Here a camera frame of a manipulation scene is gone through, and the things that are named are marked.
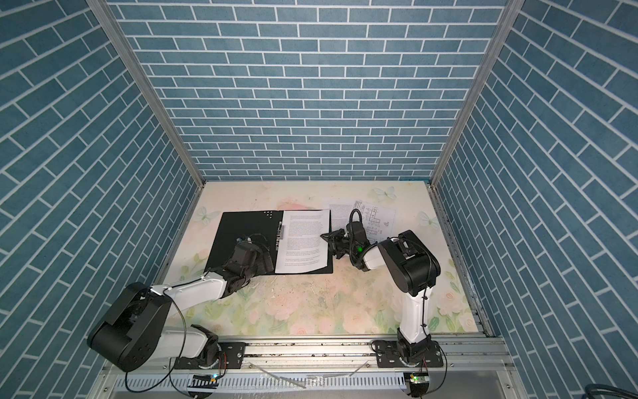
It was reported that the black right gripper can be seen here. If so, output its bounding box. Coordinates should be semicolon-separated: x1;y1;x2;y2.
321;229;357;260

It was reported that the text printed paper sheet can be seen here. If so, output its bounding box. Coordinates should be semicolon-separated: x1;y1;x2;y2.
274;209;330;274

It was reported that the red folder with black inside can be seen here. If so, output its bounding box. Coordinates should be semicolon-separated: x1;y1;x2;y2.
204;209;333;275

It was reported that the technical drawing paper sheet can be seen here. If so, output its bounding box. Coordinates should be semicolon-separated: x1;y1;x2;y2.
354;200;395;242

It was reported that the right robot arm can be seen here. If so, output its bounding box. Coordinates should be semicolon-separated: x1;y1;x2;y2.
320;229;441;348

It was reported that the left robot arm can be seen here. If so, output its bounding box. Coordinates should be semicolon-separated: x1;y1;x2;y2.
87;241;274;372

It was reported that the text paper sheet far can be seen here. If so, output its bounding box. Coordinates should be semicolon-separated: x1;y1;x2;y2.
328;200;355;231

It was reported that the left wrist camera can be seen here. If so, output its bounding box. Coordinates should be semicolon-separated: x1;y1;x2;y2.
236;238;255;250

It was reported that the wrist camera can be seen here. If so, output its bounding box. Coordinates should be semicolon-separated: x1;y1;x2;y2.
236;238;255;250
347;221;369;247

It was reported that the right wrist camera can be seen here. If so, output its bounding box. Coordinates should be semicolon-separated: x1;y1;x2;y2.
347;221;369;247

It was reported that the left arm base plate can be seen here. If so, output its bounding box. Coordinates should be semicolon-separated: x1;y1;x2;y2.
174;342;246;371

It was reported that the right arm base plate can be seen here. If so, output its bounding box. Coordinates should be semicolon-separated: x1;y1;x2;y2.
370;340;445;368

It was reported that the aluminium front rail frame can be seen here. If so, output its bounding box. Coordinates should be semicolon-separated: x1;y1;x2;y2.
88;334;526;398

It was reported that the aluminium right corner post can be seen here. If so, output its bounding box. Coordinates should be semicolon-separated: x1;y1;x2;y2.
429;0;527;189

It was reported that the aluminium corner post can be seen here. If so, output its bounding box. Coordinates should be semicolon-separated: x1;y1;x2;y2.
429;0;527;189
86;0;206;190

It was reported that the aluminium left corner post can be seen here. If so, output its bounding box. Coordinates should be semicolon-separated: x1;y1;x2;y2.
86;0;206;190

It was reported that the black cable bottom right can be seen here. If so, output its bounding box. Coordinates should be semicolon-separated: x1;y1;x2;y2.
580;382;638;399

